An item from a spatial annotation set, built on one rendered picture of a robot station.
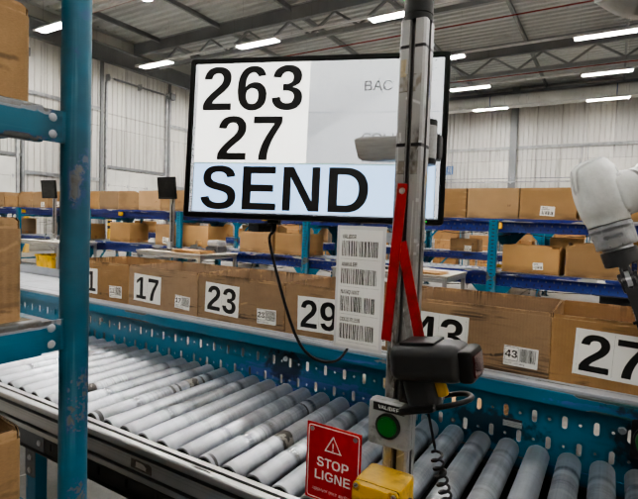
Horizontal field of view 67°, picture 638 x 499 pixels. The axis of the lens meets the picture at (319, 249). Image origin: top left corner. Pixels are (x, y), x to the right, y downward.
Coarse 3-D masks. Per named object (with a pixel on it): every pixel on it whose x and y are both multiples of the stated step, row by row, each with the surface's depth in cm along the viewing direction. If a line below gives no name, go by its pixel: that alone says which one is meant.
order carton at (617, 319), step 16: (560, 304) 133; (576, 304) 140; (592, 304) 138; (608, 304) 136; (560, 320) 116; (576, 320) 114; (592, 320) 112; (608, 320) 111; (624, 320) 134; (560, 336) 116; (560, 352) 116; (560, 368) 116; (576, 384) 115; (592, 384) 113; (608, 384) 111; (624, 384) 110
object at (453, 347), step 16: (400, 352) 67; (416, 352) 66; (432, 352) 64; (448, 352) 63; (464, 352) 63; (480, 352) 66; (400, 368) 67; (416, 368) 66; (432, 368) 64; (448, 368) 63; (464, 368) 62; (480, 368) 65; (416, 384) 67; (432, 384) 67; (416, 400) 67; (432, 400) 66
